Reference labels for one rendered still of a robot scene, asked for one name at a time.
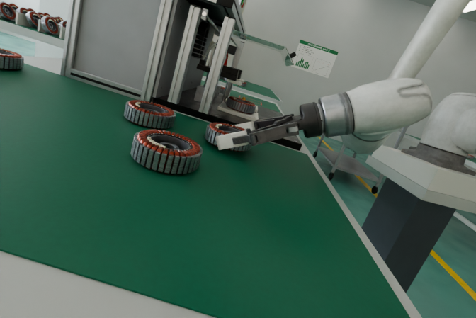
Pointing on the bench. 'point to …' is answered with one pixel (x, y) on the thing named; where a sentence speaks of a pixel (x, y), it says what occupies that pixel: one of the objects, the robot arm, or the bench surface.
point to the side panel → (115, 30)
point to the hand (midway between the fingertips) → (230, 135)
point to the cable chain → (200, 40)
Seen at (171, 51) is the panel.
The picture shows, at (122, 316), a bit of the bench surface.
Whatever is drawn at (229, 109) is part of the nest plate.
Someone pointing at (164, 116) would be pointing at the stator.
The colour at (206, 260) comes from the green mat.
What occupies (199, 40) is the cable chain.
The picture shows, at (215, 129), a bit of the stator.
